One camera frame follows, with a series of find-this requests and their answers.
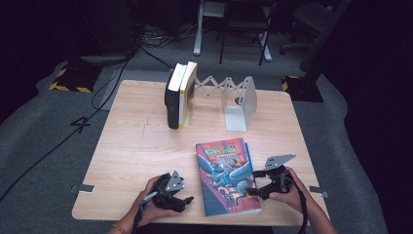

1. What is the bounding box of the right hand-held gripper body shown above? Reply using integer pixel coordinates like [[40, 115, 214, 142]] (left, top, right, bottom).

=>
[[263, 153, 297, 199]]

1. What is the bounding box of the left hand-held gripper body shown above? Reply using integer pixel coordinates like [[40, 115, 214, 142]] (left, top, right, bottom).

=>
[[138, 170, 185, 211]]

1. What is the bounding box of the red and blue illustrated book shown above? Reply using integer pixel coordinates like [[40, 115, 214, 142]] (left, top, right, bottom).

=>
[[195, 136, 263, 217]]

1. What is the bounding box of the white expandable metal bookend rack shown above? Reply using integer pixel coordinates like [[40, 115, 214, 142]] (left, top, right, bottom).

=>
[[181, 75, 258, 133]]

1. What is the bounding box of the black hardcover book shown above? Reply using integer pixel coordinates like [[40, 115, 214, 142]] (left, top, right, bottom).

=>
[[164, 62, 188, 130]]

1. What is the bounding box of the yellow book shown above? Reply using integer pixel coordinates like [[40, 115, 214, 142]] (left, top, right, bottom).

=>
[[178, 60, 199, 129]]

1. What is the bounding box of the person's right hand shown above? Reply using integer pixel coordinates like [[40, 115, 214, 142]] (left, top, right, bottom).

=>
[[269, 167, 308, 214]]

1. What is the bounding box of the person's left hand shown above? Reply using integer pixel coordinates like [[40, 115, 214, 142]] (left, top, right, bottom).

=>
[[130, 175, 178, 227]]

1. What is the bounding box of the black yellow striped stand base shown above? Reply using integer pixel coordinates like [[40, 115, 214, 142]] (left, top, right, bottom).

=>
[[282, 75, 324, 103], [48, 62, 103, 94]]

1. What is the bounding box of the dark slanted stand pole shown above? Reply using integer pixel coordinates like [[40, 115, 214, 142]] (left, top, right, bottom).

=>
[[298, 0, 354, 73]]

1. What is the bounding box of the black office chair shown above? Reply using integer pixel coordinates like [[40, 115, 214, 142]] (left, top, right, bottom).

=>
[[280, 1, 335, 57]]

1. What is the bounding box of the dark equipment stand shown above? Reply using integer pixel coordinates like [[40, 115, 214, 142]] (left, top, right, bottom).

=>
[[67, 0, 144, 66]]

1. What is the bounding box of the right hand-held gripper black cable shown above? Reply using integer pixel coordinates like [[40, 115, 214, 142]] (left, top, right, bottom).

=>
[[285, 175, 310, 234]]

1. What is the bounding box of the hand-held gripper black cable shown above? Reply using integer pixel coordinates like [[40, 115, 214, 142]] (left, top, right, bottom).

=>
[[131, 208, 144, 234], [285, 175, 310, 234]]

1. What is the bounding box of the left hand-held gripper black cable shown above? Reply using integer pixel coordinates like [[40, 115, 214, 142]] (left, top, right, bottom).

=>
[[131, 208, 144, 234]]

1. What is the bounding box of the orange bead bracelet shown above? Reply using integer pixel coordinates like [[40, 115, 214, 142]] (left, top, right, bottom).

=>
[[111, 223, 129, 234]]

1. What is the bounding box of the looped black floor cable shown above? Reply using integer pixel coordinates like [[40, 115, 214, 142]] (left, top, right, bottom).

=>
[[91, 61, 129, 112]]

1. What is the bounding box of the long black floor cable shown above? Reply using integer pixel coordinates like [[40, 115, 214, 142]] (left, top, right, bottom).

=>
[[0, 52, 136, 203]]

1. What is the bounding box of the black metal chair frame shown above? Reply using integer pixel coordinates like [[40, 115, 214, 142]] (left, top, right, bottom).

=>
[[218, 0, 278, 66]]

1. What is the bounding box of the white desk frame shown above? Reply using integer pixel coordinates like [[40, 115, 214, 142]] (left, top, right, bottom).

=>
[[193, 0, 274, 62]]

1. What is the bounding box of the bundle of floor cables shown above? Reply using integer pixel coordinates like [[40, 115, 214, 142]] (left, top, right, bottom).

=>
[[140, 21, 197, 49]]

